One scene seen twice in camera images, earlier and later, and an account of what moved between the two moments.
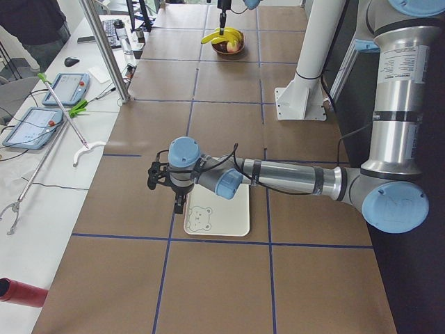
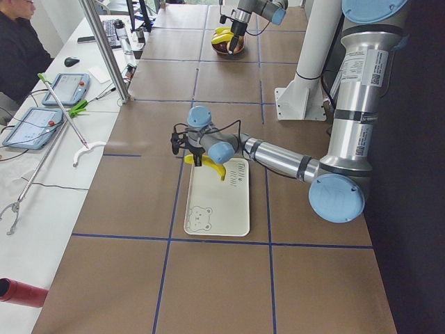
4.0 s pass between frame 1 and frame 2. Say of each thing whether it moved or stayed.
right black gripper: moved
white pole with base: stayed
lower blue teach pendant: stayed
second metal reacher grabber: stayed
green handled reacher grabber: stayed
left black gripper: moved
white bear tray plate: stayed
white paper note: stayed
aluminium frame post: stayed
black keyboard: stayed
